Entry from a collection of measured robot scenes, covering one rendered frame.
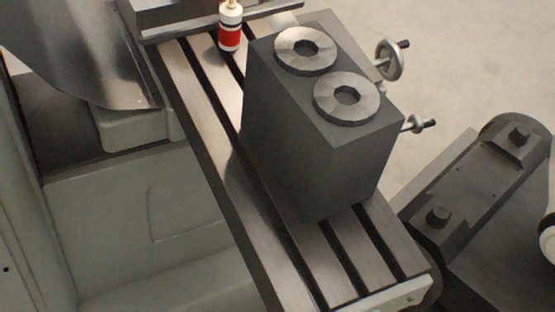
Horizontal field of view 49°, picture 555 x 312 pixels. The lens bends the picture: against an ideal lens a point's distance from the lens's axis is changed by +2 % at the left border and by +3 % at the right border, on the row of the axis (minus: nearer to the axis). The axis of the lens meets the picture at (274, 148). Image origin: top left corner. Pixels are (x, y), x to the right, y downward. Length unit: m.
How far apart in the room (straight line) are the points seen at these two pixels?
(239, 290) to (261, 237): 0.80
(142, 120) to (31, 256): 0.36
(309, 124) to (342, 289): 0.24
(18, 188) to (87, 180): 0.15
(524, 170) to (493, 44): 1.37
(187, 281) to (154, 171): 0.47
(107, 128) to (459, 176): 0.82
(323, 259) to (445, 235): 0.53
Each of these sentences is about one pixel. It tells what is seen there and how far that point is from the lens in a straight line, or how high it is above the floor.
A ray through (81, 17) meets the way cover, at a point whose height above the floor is 0.88.
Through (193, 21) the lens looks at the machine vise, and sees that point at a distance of 1.15.
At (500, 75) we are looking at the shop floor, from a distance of 2.74.
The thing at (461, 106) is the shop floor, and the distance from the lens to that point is 2.53.
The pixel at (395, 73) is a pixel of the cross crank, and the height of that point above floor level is 0.64.
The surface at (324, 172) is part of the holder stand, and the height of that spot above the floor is 1.07.
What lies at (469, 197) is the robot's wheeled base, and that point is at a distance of 1.46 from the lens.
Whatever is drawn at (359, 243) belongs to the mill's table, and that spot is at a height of 0.93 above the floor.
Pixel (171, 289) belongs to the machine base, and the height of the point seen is 0.20.
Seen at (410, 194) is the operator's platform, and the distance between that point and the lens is 1.66.
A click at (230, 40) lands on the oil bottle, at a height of 0.96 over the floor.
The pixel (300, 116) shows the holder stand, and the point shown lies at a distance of 0.79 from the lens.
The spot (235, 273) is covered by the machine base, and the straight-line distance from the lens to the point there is 1.67.
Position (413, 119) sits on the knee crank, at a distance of 1.65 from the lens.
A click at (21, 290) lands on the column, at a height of 0.48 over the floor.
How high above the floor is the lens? 1.69
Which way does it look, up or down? 51 degrees down
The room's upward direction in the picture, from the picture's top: 10 degrees clockwise
